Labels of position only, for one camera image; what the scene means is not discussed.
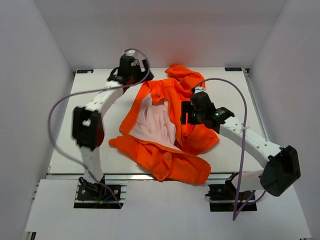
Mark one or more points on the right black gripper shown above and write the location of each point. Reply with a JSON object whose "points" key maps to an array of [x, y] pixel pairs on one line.
{"points": [[186, 107]]}

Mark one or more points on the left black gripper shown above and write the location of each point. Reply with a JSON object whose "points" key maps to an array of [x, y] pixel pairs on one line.
{"points": [[136, 67]]}

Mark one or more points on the orange jacket pink lining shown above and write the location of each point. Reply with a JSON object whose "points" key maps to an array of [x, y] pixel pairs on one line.
{"points": [[152, 134]]}

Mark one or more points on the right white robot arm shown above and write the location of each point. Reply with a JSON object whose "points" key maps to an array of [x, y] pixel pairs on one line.
{"points": [[280, 165]]}

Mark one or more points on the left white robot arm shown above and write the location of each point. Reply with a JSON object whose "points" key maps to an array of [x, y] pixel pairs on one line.
{"points": [[87, 121]]}

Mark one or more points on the left blue table label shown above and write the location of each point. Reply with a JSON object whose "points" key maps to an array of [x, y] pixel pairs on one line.
{"points": [[84, 71]]}

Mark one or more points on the blue table label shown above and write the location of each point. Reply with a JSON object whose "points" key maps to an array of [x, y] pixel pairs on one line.
{"points": [[233, 69], [84, 71]]}

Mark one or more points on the right blue table label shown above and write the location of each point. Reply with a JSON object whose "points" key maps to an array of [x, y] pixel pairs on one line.
{"points": [[233, 69]]}

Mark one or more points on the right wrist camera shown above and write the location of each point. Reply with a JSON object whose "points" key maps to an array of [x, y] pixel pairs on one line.
{"points": [[198, 89]]}

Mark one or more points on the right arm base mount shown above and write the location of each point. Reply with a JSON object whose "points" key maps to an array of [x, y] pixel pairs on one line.
{"points": [[221, 194]]}

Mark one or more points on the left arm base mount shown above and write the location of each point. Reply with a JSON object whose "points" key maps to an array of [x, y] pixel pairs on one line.
{"points": [[94, 196]]}

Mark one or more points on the aluminium table front rail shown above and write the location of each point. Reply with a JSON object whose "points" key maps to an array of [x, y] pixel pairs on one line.
{"points": [[132, 176]]}

